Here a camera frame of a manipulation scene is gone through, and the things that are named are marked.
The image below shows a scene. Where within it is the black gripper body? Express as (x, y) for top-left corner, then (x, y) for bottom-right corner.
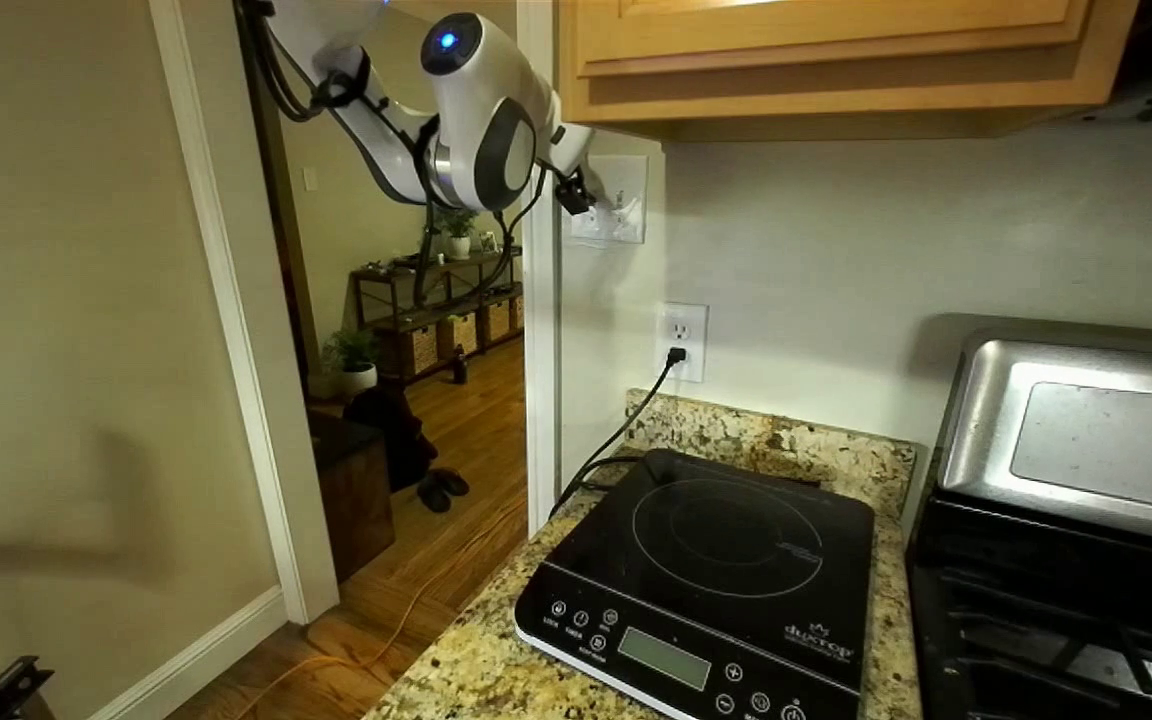
(539, 122), (600, 192)

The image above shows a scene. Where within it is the potted plant in white pot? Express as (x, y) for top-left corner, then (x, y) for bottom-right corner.
(326, 323), (390, 399)
(424, 208), (485, 268)

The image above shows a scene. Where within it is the brown storage basket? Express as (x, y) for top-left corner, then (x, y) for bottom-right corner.
(475, 294), (520, 348)
(382, 322), (445, 383)
(435, 307), (485, 365)

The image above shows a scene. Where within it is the dark wooden console shelf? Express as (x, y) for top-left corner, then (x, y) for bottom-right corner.
(346, 245), (529, 393)

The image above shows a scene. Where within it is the black bag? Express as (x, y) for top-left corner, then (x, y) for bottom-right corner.
(346, 383), (445, 498)

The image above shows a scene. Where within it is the pair of dark shoes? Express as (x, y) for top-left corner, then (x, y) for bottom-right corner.
(412, 466), (475, 519)

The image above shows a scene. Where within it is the dark wooden box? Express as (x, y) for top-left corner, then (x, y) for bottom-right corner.
(310, 408), (400, 583)

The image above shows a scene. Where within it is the black induction cooktop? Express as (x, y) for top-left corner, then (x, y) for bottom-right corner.
(512, 447), (880, 720)

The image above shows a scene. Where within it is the silver and black toaster oven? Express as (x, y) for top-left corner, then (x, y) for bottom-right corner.
(903, 313), (1152, 720)

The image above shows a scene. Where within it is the white baseboard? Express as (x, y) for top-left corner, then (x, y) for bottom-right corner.
(92, 583), (295, 720)

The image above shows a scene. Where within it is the black clamp object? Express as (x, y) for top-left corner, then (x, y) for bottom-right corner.
(0, 651), (61, 720)

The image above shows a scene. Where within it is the white double switch plate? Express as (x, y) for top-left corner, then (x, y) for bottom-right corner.
(563, 158), (654, 248)

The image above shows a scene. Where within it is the white wall outlet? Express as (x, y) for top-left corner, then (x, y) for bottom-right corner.
(654, 300), (711, 393)

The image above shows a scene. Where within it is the black power cord with plug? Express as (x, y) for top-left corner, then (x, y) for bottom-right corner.
(549, 343), (698, 519)

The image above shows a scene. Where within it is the wooden wall cabinet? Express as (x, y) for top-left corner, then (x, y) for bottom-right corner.
(553, 0), (1145, 134)

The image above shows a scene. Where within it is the white door frame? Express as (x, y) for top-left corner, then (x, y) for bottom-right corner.
(144, 0), (569, 628)

